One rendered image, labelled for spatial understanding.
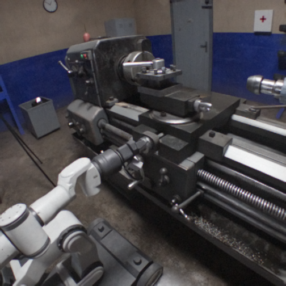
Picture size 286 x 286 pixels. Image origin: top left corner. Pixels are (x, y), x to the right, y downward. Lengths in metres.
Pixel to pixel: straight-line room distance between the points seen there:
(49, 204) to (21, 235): 0.11
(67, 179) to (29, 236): 0.19
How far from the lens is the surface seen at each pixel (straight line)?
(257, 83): 0.89
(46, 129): 3.36
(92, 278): 1.11
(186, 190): 0.88
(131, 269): 1.20
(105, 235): 1.33
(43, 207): 0.54
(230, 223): 1.12
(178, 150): 0.76
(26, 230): 0.50
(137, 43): 1.54
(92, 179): 0.61
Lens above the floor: 1.31
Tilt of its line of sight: 32 degrees down
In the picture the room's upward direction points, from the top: 7 degrees counter-clockwise
